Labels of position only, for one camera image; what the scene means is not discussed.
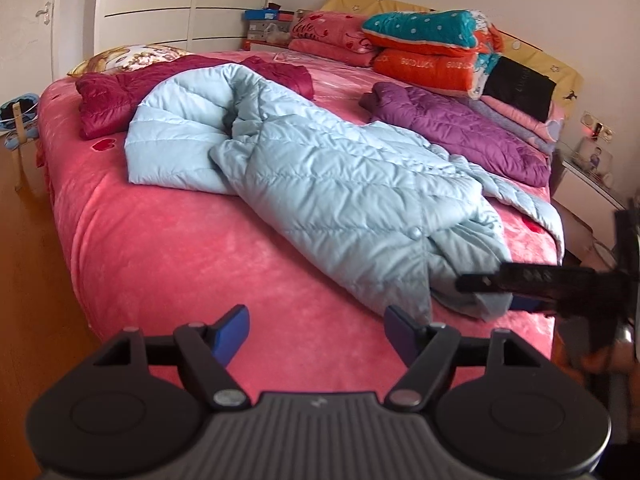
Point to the teal polka dot quilt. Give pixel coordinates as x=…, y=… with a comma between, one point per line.
x=447, y=33

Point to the white nightstand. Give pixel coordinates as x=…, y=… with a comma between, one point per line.
x=587, y=210

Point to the orange folded quilt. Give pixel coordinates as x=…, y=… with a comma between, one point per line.
x=437, y=73

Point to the folded pink grey blankets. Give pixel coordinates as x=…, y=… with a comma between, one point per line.
x=540, y=135

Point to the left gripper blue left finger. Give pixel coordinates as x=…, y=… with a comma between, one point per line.
x=227, y=335

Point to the white room door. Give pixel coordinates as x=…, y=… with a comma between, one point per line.
x=26, y=56

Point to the black folded cloth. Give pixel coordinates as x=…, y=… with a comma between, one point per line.
x=521, y=87

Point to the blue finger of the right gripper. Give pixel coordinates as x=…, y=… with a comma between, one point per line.
x=531, y=305
x=528, y=279

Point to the stacked shoe boxes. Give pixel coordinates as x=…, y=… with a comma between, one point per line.
x=269, y=26

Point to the photo frame on nightstand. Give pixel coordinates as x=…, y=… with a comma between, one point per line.
x=592, y=158

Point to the maroon down jacket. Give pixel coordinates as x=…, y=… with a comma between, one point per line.
x=109, y=101

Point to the yellow padded headboard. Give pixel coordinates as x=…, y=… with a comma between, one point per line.
x=568, y=81

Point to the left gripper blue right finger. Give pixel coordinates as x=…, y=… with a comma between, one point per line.
x=405, y=335

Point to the cartoon print pillow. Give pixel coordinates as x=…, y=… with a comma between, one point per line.
x=127, y=59

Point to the purple down jacket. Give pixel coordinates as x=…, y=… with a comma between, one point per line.
x=458, y=129

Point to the white sliding wardrobe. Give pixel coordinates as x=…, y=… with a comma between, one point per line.
x=199, y=26

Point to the pink bedspread bed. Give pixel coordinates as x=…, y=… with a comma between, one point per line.
x=158, y=258

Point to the light blue down jacket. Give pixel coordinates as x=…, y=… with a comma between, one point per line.
x=382, y=212

